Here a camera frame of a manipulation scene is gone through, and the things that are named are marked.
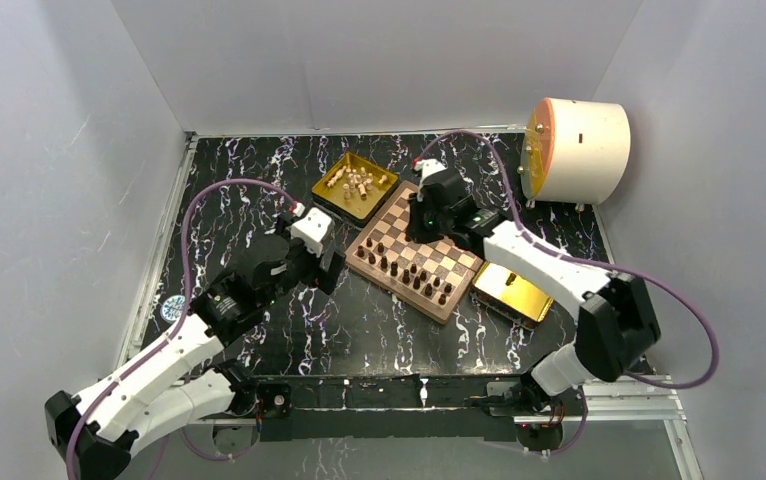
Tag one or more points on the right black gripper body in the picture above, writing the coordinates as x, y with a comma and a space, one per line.
428, 227

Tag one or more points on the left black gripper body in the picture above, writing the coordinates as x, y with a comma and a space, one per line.
305, 267

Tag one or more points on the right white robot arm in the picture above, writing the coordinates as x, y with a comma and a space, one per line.
615, 319

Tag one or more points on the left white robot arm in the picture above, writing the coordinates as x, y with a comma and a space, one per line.
98, 430

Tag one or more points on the wooden chess board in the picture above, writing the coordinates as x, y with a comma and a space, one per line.
431, 277

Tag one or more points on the gold tray light pieces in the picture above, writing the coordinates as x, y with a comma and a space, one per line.
355, 211

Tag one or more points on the pile of light pieces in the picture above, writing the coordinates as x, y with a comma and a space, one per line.
359, 183

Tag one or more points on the gold tray dark pieces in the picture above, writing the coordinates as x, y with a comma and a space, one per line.
510, 295

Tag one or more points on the round sticker on table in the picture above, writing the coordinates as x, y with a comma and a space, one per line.
171, 308

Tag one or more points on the white round drawer cabinet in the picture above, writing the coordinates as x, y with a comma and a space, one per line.
574, 152

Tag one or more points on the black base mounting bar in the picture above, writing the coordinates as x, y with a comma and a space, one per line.
487, 407

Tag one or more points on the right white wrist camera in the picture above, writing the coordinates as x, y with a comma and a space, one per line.
425, 168

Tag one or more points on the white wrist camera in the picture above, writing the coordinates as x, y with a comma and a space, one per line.
425, 168
312, 229

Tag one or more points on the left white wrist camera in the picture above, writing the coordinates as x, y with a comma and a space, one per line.
312, 229

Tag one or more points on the aluminium frame rail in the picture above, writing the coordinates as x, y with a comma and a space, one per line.
624, 400

